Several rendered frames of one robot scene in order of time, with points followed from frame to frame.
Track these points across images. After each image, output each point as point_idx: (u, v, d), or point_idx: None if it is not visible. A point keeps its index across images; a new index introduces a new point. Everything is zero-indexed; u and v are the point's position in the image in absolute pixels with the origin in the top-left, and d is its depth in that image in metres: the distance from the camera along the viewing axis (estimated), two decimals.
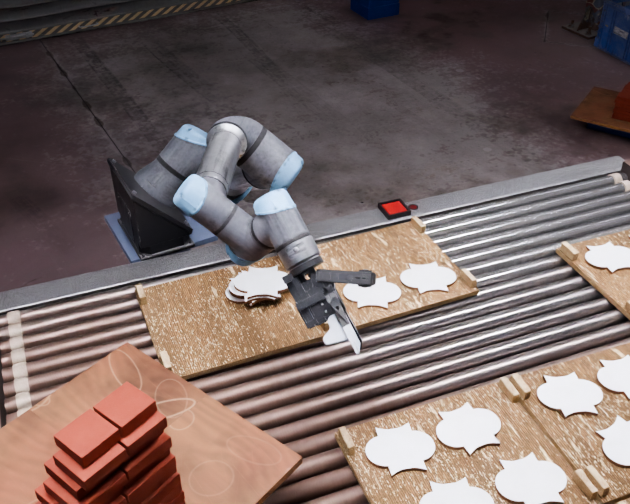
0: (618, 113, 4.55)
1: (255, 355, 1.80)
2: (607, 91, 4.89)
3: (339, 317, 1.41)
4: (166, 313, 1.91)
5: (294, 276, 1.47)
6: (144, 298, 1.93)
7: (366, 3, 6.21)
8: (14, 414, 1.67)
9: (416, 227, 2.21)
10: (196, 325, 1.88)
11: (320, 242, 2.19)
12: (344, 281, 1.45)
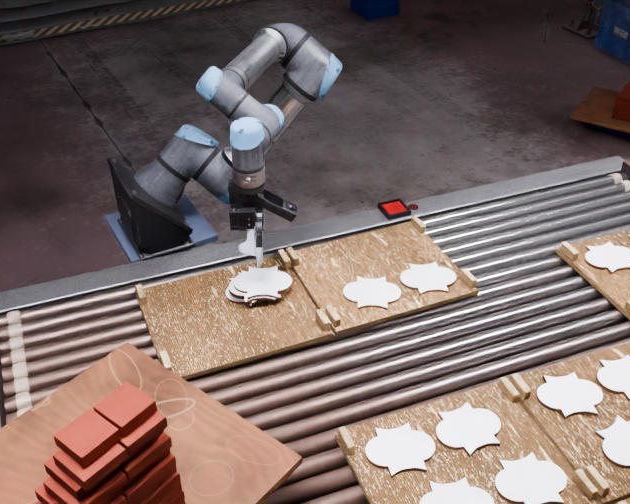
0: (618, 113, 4.55)
1: (255, 355, 1.80)
2: (607, 91, 4.89)
3: (257, 238, 1.84)
4: (166, 313, 1.91)
5: (237, 191, 1.80)
6: (144, 298, 1.93)
7: (366, 3, 6.21)
8: (14, 414, 1.67)
9: (416, 227, 2.21)
10: (196, 325, 1.88)
11: (320, 242, 2.19)
12: (272, 211, 1.83)
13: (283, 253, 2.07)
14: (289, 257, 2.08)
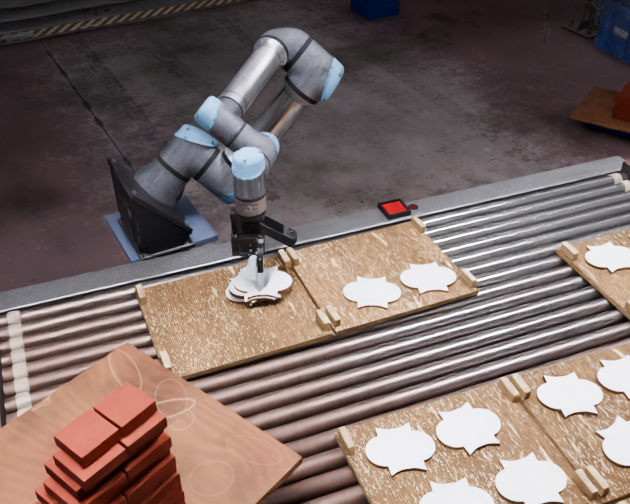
0: (618, 113, 4.55)
1: (255, 355, 1.80)
2: (607, 91, 4.89)
3: (258, 264, 1.88)
4: (166, 313, 1.91)
5: (239, 218, 1.85)
6: (144, 298, 1.93)
7: (366, 3, 6.21)
8: (14, 414, 1.67)
9: (416, 227, 2.21)
10: (196, 325, 1.88)
11: (320, 242, 2.19)
12: (273, 237, 1.88)
13: (283, 253, 2.07)
14: (289, 257, 2.08)
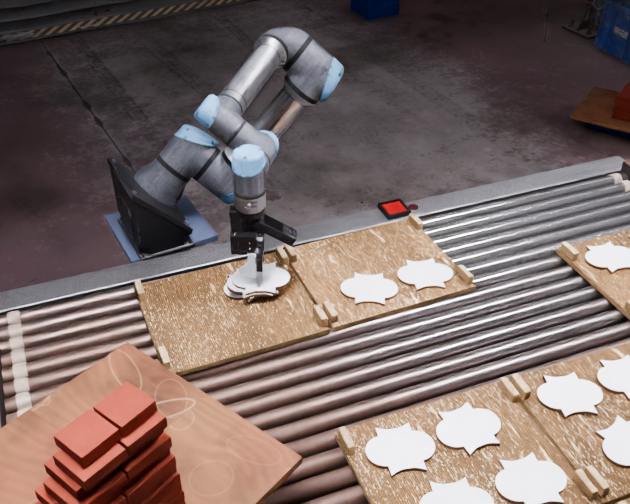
0: (618, 113, 4.55)
1: (253, 350, 1.81)
2: (607, 91, 4.89)
3: (257, 263, 1.89)
4: (165, 309, 1.93)
5: (239, 216, 1.84)
6: (143, 294, 1.94)
7: (366, 3, 6.21)
8: (14, 412, 1.69)
9: (413, 224, 2.22)
10: (194, 321, 1.89)
11: None
12: (272, 236, 1.87)
13: (281, 250, 2.08)
14: (287, 254, 2.10)
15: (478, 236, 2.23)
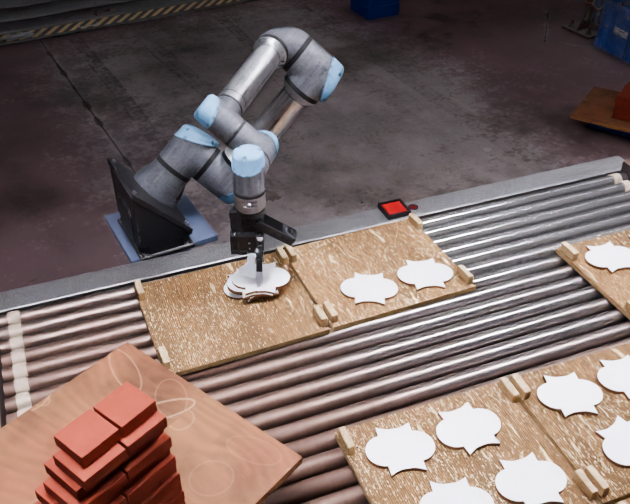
0: (618, 113, 4.55)
1: (253, 350, 1.81)
2: (607, 91, 4.89)
3: (257, 263, 1.89)
4: (165, 309, 1.93)
5: (238, 216, 1.84)
6: (143, 294, 1.94)
7: (366, 3, 6.21)
8: (14, 412, 1.69)
9: (413, 224, 2.22)
10: (194, 321, 1.89)
11: None
12: (272, 236, 1.87)
13: (281, 250, 2.08)
14: (287, 254, 2.10)
15: (478, 236, 2.23)
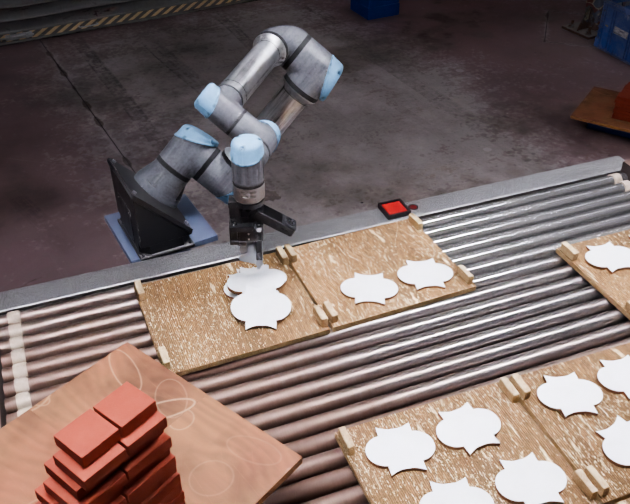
0: (618, 113, 4.55)
1: (253, 350, 1.81)
2: (607, 91, 4.89)
3: (257, 253, 1.89)
4: (165, 309, 1.93)
5: (237, 206, 1.83)
6: (143, 294, 1.94)
7: (366, 3, 6.21)
8: (14, 412, 1.69)
9: (413, 224, 2.22)
10: (194, 321, 1.89)
11: None
12: (272, 226, 1.85)
13: (281, 250, 2.08)
14: (287, 254, 2.10)
15: (478, 236, 2.23)
